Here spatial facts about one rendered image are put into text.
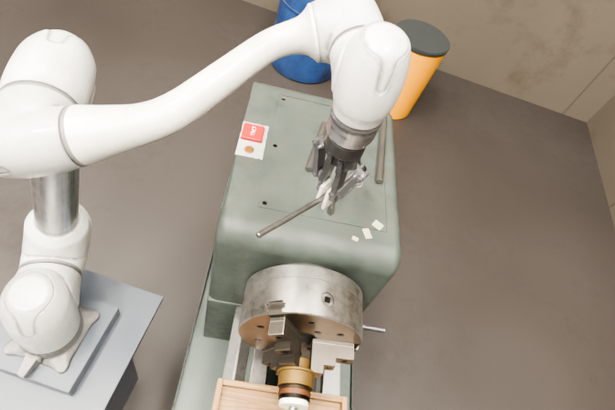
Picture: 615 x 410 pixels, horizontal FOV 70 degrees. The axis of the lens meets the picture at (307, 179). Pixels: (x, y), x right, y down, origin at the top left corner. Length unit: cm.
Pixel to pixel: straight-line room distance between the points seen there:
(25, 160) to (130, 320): 84
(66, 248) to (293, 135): 68
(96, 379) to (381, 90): 116
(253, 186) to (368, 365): 146
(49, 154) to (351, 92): 47
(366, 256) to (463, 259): 185
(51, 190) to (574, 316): 288
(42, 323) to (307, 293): 64
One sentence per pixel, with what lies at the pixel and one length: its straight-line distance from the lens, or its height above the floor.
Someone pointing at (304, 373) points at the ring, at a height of 112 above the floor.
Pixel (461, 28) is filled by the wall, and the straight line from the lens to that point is 413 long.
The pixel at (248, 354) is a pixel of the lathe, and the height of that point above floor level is 84.
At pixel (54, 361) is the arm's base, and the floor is 82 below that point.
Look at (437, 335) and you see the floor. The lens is 262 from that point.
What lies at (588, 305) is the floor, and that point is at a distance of 334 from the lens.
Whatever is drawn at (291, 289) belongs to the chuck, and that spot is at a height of 123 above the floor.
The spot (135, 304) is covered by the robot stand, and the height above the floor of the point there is 75.
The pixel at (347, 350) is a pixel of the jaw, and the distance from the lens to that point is 117.
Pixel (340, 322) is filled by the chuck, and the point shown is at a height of 122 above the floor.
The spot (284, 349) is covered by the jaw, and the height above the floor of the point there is 116.
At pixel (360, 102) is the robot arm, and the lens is 67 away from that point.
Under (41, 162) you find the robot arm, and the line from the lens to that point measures 78.
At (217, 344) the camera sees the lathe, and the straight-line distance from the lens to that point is 171.
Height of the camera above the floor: 216
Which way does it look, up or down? 49 degrees down
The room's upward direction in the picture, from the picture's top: 20 degrees clockwise
